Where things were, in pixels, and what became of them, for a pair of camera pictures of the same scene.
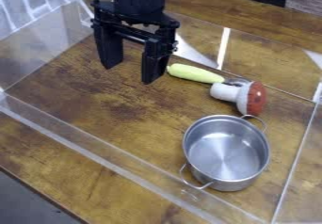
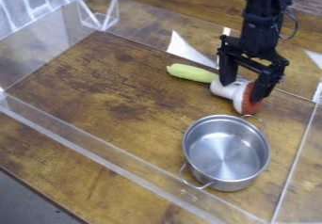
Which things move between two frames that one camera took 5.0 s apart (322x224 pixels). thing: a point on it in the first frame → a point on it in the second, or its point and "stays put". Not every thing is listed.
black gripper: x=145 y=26 → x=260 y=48
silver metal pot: x=225 y=152 stays put
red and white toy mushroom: x=248 y=93 stays put
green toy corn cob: x=194 y=72 stays put
